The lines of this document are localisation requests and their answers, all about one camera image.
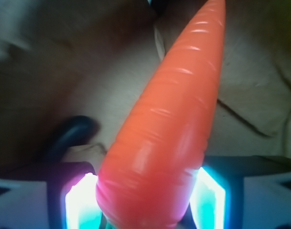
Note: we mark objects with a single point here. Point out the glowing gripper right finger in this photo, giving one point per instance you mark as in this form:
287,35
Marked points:
241,192

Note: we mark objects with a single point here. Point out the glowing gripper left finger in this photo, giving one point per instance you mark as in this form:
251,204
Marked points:
32,196

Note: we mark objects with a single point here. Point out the orange toy carrot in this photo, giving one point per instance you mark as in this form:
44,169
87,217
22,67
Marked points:
149,172

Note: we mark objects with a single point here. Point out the dark green toy cucumber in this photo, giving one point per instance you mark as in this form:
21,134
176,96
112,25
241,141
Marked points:
75,131

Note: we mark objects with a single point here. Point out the brown paper bag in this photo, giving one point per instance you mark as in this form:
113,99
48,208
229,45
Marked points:
61,58

